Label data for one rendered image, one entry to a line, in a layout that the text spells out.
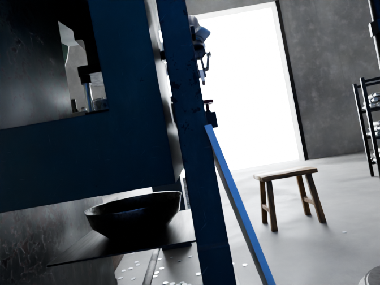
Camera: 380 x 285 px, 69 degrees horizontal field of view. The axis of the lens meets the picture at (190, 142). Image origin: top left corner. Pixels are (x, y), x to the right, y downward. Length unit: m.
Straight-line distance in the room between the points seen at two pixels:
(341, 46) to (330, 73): 0.60
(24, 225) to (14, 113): 0.31
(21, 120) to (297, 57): 5.90
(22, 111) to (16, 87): 0.05
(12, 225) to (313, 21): 6.37
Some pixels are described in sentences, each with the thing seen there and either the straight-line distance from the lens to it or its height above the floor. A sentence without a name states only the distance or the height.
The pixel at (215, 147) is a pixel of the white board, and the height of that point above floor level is 0.55.
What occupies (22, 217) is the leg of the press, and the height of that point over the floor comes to 0.46.
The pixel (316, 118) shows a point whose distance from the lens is 6.16.
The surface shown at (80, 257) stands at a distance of 0.89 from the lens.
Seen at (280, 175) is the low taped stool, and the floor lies 0.32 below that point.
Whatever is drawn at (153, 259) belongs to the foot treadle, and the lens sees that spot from 1.23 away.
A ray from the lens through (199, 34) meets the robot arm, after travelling 1.38.
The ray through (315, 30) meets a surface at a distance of 6.60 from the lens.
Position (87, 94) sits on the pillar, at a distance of 1.00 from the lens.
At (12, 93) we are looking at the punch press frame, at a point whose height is 0.72.
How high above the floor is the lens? 0.55
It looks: 2 degrees up
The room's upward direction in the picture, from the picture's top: 10 degrees counter-clockwise
